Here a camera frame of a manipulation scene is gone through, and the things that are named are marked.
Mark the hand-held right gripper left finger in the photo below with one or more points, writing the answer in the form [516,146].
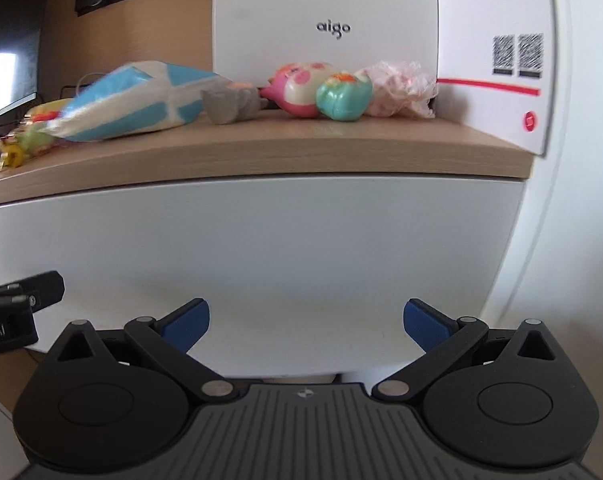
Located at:
[186,325]

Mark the pink cartoon toy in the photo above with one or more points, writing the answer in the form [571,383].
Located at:
[294,92]

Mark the white wide drawer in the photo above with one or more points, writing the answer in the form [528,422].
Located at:
[281,260]

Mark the white card with red print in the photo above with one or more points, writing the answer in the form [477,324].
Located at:
[481,10]

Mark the blue white plastic bag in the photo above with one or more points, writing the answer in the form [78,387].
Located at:
[131,100]

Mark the white computer case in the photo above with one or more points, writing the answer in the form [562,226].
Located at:
[331,0]

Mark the black computer monitor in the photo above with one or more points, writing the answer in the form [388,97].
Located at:
[11,20]

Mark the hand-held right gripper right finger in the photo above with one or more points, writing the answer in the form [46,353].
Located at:
[426,325]

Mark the teal round toy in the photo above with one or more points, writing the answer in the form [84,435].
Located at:
[344,97]

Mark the yellow-green plastic toy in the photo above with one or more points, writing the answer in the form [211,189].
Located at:
[38,142]

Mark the pink white plastic bag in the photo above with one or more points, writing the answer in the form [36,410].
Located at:
[401,90]

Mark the grey small toy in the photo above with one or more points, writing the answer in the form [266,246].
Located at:
[226,105]

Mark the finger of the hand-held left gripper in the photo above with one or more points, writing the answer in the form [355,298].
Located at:
[43,287]

